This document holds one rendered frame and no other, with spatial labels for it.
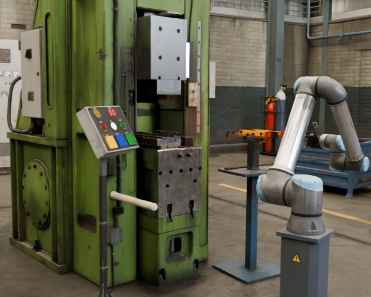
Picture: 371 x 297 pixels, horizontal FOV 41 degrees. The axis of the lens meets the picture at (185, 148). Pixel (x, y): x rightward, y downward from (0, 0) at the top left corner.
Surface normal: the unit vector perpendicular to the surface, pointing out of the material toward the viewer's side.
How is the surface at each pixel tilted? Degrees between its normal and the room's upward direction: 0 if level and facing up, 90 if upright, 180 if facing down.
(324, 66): 90
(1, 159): 90
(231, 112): 89
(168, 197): 90
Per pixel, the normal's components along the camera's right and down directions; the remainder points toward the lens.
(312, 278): 0.14, 0.11
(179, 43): 0.65, 0.09
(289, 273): -0.60, 0.08
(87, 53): -0.76, 0.04
